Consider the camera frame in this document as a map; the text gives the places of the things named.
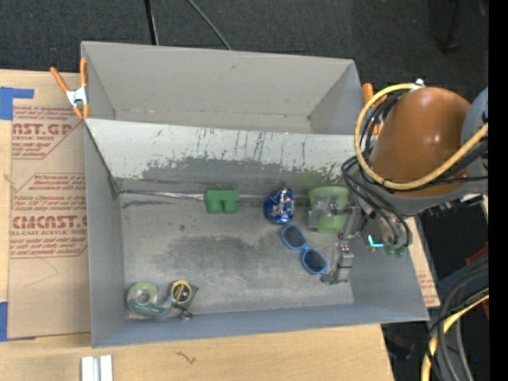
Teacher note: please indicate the brown cardboard board red print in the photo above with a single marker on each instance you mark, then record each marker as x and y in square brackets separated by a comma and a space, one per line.
[47, 284]

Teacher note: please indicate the green clear tape dispenser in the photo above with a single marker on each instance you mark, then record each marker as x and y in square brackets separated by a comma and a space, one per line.
[143, 298]

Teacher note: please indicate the green double-cylinder block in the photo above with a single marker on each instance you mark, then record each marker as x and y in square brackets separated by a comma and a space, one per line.
[221, 201]

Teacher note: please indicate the blue patterned ball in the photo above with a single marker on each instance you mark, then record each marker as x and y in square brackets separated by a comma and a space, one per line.
[278, 206]

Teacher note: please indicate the blue sunglasses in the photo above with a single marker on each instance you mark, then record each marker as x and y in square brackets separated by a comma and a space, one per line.
[293, 237]

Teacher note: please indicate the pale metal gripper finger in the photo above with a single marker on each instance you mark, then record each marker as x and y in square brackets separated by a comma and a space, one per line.
[340, 266]
[323, 214]

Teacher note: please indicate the yellow and black tape measure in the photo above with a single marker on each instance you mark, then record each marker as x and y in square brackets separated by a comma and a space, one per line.
[182, 291]

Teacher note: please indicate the grey metal bin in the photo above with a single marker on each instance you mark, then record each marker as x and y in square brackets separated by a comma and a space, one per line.
[222, 260]

